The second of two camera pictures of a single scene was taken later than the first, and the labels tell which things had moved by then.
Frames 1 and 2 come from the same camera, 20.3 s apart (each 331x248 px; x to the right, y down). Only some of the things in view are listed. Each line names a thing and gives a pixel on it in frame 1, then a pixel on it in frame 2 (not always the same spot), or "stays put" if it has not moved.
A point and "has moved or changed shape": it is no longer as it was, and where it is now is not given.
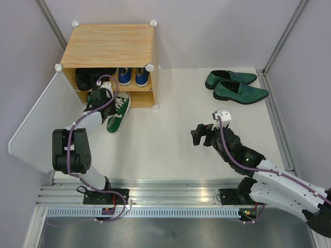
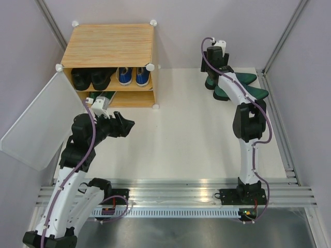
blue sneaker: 142,76 stays put
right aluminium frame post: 285,33 stays put
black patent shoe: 103,74 stays put
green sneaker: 122,105 has moved or changed shape
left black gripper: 114,111 → 120,126
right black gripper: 201,128 → 204,64
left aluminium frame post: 47,14 stays put
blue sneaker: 124,76 stays put
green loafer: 214,76 stays put
